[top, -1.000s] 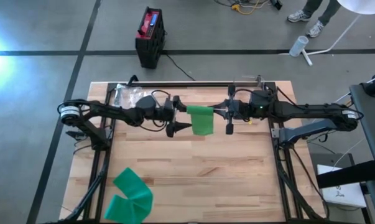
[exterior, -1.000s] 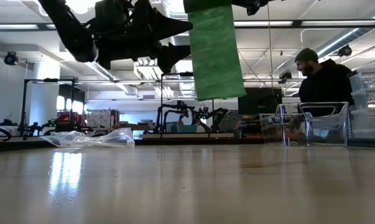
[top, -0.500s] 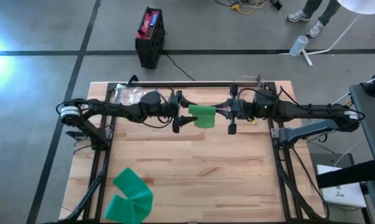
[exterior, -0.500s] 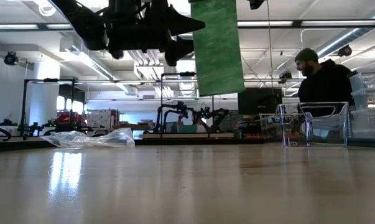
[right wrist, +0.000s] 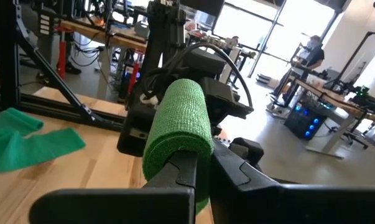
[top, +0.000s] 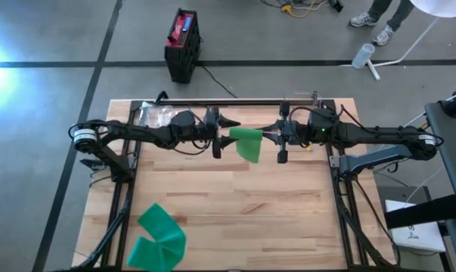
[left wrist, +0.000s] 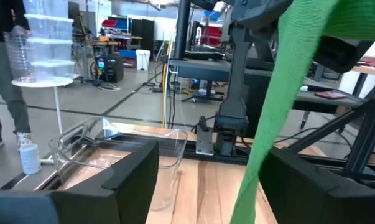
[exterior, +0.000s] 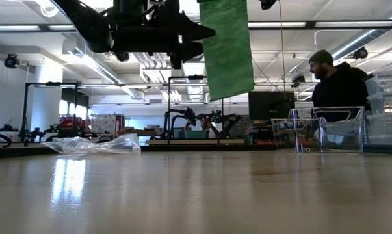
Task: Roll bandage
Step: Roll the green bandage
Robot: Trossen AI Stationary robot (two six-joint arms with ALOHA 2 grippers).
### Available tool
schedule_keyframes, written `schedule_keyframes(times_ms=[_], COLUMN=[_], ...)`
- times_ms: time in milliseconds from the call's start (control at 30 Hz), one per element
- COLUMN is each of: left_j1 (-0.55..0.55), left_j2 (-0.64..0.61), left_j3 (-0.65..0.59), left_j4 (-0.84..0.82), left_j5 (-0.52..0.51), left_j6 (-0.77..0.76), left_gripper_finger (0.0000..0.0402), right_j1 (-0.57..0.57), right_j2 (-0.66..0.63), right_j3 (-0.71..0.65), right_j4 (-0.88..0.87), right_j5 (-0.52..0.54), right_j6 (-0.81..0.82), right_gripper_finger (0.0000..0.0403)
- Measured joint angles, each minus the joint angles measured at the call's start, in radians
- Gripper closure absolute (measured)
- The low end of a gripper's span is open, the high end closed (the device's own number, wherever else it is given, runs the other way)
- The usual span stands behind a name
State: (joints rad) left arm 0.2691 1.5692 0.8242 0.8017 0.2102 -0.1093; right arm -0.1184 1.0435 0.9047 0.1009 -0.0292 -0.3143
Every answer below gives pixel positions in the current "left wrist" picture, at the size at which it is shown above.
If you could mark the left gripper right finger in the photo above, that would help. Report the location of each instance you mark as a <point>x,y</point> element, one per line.
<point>299,199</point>

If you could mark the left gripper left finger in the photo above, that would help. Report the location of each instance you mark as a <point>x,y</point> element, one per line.
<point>128,193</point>

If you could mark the light green crepe bandage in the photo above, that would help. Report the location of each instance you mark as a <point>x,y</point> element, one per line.
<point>283,93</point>

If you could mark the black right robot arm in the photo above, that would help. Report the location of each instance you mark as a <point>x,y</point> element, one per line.
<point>234,93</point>

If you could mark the clear plastic container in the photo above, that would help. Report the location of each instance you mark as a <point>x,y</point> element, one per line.
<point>168,186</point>

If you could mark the red notebook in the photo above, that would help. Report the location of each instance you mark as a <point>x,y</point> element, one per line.
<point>330,95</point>

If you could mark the white plastic bottle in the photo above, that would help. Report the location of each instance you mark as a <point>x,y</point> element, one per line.
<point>30,158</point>

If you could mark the black computer with blue screen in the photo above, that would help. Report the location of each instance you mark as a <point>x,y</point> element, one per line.
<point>112,68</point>

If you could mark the red storage bins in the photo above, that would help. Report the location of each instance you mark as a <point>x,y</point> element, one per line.
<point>212,34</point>

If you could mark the white waste bin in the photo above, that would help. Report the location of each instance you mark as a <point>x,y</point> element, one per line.
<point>142,60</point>

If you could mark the white floor lamp base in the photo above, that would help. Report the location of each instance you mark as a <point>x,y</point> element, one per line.
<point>44,82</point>

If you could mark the clear stacked plastic drawers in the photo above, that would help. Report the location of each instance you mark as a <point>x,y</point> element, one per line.
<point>50,46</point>

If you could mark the person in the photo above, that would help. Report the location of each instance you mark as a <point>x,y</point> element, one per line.
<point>3,77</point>

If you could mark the clear ribbed plastic jug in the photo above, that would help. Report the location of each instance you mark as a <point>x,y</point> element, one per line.
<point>17,56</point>

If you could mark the grey metal bracket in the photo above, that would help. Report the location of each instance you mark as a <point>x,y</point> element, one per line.
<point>204,143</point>

